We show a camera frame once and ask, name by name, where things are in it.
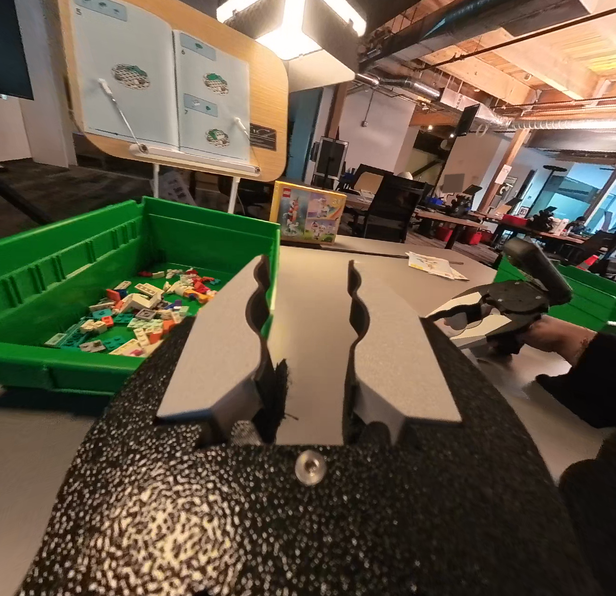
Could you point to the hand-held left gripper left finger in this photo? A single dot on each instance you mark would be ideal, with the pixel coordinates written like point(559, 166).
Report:
point(211, 355)

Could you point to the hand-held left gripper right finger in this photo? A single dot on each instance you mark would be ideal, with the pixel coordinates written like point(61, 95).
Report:
point(404, 365)

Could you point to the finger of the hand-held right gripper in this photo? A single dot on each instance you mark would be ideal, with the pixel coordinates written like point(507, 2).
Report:
point(476, 331)
point(459, 305)

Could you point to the pile of lego bricks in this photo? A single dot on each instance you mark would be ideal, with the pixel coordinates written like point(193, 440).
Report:
point(139, 312)

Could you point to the green plastic bin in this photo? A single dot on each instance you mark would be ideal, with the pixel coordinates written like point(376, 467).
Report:
point(587, 298)
point(48, 259)

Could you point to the yellow lego set box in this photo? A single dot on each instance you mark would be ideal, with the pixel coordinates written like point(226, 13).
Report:
point(308, 211)

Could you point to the person's right hand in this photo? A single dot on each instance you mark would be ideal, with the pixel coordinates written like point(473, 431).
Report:
point(558, 338)

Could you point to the folded paper leaflet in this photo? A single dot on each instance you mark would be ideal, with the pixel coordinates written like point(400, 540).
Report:
point(435, 265)

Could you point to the wooden office desk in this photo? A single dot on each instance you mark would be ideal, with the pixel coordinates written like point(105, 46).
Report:
point(447, 218)

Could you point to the black office chair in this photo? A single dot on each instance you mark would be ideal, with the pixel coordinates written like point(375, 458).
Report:
point(394, 206)

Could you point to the black framed panel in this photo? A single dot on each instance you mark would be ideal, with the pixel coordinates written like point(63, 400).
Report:
point(332, 158)

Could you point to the person's black clothing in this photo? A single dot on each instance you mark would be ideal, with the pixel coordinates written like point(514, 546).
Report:
point(594, 509)

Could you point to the wooden book stand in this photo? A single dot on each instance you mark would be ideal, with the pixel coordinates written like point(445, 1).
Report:
point(267, 76)

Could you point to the open instruction booklet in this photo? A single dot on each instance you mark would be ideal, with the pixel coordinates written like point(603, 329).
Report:
point(134, 38)

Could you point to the studio light panel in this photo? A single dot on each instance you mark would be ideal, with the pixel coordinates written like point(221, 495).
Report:
point(288, 23)

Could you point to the dark monitor screen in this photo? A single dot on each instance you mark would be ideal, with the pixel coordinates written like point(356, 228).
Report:
point(12, 38)

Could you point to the silver ventilation duct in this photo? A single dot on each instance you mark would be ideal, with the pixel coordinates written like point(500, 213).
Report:
point(404, 84)

